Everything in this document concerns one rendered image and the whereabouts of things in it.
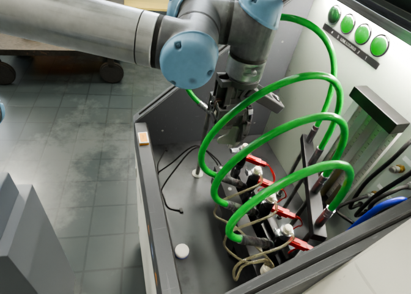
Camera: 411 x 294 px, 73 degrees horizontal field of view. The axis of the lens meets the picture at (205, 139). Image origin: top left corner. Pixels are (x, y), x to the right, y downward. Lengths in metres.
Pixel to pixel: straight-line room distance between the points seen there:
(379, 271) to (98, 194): 1.73
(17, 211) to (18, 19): 0.69
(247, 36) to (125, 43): 0.21
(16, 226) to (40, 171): 1.23
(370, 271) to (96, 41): 0.51
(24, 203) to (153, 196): 0.43
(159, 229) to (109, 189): 1.28
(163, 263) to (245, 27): 0.53
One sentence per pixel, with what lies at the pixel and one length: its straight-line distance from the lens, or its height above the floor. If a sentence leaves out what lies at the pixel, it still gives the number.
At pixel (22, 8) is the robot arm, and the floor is 1.46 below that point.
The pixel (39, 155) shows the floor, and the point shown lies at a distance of 2.32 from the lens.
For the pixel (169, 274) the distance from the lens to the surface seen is 0.71.
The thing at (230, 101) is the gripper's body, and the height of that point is 1.27.
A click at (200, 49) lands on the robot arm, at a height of 1.45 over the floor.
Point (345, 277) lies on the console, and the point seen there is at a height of 1.18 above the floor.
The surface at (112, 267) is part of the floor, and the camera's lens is 1.75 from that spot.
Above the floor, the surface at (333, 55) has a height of 1.36.
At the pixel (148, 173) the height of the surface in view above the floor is 0.95.
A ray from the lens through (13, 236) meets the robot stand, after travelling 1.00.
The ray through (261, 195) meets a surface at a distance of 0.46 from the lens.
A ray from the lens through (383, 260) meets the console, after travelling 0.50.
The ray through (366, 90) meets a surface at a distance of 0.78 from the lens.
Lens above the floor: 1.61
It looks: 43 degrees down
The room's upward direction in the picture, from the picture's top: 11 degrees clockwise
